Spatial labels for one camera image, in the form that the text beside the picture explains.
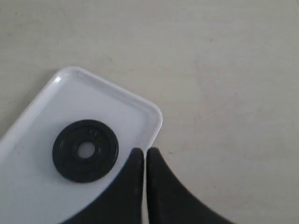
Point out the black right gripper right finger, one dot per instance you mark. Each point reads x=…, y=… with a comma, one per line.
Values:
x=169, y=201

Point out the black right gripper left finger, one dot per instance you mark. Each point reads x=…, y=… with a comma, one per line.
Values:
x=121, y=201

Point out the black weight plate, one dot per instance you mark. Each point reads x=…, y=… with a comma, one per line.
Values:
x=65, y=152

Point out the white rectangular plastic tray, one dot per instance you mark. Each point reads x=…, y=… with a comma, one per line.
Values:
x=31, y=189

